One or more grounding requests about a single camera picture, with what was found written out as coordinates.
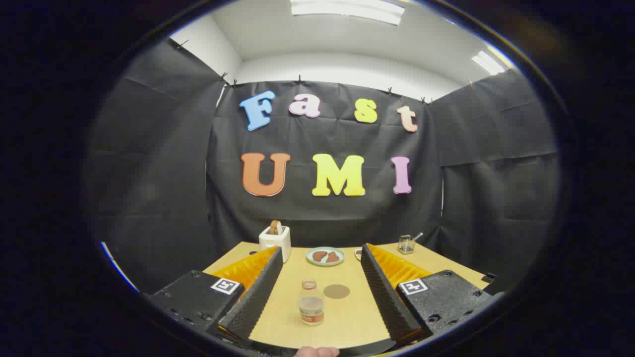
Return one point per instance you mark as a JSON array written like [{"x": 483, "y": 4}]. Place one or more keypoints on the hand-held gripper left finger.
[{"x": 258, "y": 292}]

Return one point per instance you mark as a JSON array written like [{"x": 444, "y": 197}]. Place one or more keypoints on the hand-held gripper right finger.
[{"x": 384, "y": 292}]

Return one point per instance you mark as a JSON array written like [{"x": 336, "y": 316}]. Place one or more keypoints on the round brown coaster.
[{"x": 337, "y": 291}]

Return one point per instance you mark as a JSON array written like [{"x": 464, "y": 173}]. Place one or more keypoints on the clear juice bottle red label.
[{"x": 311, "y": 312}]

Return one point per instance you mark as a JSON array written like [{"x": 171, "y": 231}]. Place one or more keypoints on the small white rectangular dish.
[{"x": 357, "y": 254}]

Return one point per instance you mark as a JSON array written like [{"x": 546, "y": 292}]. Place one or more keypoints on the wooden table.
[{"x": 347, "y": 322}]

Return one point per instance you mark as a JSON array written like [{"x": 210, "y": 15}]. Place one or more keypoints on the small clear glass jar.
[{"x": 406, "y": 245}]

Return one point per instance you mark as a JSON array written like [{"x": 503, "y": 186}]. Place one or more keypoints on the white toaster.
[{"x": 275, "y": 241}]

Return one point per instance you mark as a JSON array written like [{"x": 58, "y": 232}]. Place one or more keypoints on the brown food piece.
[
  {"x": 333, "y": 258},
  {"x": 319, "y": 256}
]

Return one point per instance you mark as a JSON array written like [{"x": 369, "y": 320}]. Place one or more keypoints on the pale green plate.
[{"x": 309, "y": 257}]

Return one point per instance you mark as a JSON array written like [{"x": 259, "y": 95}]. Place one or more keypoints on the toast slice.
[{"x": 274, "y": 228}]

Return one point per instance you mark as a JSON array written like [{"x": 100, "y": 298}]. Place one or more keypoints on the small black table clamp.
[{"x": 489, "y": 277}]

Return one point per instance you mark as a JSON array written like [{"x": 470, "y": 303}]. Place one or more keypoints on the small ceiling light panel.
[{"x": 488, "y": 63}]

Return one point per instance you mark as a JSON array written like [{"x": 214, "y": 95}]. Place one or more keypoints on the long ceiling light panel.
[{"x": 347, "y": 10}]

